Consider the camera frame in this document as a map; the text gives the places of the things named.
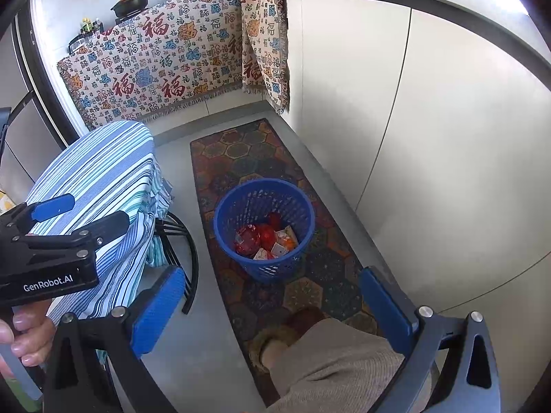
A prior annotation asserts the red snack wrapper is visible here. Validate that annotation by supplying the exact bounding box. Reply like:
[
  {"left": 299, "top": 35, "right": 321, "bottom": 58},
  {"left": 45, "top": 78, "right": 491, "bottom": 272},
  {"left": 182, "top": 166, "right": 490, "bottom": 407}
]
[{"left": 233, "top": 224, "right": 264, "bottom": 258}]

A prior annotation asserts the crushed red white paper cup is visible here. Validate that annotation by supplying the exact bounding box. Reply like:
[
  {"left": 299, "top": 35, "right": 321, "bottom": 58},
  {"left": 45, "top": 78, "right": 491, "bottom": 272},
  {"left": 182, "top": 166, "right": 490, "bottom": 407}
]
[{"left": 253, "top": 226, "right": 299, "bottom": 260}]

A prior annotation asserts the red plastic bag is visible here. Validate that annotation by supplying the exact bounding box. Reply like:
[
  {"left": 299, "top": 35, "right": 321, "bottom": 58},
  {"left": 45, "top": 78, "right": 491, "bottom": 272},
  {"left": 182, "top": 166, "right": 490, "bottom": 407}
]
[{"left": 256, "top": 212, "right": 282, "bottom": 250}]

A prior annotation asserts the green sleeved left forearm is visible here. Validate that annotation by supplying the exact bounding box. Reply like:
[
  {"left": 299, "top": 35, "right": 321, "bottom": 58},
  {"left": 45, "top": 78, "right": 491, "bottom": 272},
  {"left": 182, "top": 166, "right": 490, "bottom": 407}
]
[{"left": 1, "top": 376, "right": 42, "bottom": 413}]

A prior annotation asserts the person's left hand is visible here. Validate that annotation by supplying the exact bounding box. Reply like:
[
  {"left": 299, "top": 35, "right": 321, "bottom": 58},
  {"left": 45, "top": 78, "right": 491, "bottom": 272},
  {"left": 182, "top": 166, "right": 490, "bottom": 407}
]
[{"left": 1, "top": 299, "right": 56, "bottom": 367}]

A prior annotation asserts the striped blue green tablecloth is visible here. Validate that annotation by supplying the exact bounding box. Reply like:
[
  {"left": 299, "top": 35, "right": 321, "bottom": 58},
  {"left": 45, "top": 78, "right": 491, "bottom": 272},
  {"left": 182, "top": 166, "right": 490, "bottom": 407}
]
[{"left": 26, "top": 120, "right": 172, "bottom": 324}]

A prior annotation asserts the stainless steel refrigerator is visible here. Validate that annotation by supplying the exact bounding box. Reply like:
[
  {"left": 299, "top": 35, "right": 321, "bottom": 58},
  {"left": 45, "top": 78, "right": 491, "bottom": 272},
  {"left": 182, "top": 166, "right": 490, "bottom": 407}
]
[{"left": 1, "top": 30, "right": 61, "bottom": 203}]

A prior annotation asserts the black metal chair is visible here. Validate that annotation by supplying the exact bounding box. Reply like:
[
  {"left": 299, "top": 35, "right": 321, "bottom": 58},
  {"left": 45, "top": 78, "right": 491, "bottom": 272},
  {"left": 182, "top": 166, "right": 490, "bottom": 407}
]
[{"left": 154, "top": 212, "right": 200, "bottom": 315}]

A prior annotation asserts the dark hexagon pattern rug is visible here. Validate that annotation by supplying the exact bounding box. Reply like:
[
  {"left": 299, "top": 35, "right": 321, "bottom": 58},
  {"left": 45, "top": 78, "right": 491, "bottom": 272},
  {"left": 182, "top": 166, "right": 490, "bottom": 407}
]
[{"left": 188, "top": 117, "right": 380, "bottom": 405}]

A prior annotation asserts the brown fuzzy slipper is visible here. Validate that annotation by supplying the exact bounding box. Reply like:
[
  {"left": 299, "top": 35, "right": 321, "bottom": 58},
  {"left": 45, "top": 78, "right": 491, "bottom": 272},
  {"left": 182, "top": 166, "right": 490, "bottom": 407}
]
[{"left": 248, "top": 306, "right": 326, "bottom": 373}]

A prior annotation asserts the blue plastic waste basket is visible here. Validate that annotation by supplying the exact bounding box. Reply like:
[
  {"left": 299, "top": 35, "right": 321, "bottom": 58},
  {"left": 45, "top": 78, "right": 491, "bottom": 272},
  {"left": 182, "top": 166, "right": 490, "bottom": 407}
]
[{"left": 213, "top": 178, "right": 316, "bottom": 284}]

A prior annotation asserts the patterned Chinese character blanket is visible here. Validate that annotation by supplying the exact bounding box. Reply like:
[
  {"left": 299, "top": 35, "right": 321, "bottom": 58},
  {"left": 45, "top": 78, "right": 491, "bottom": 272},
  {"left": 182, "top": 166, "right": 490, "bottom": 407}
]
[{"left": 57, "top": 0, "right": 290, "bottom": 130}]

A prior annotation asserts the black clay pot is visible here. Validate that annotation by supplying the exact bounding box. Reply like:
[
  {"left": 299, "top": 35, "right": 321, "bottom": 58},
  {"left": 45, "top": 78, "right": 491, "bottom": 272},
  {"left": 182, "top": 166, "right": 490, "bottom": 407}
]
[{"left": 111, "top": 0, "right": 148, "bottom": 19}]

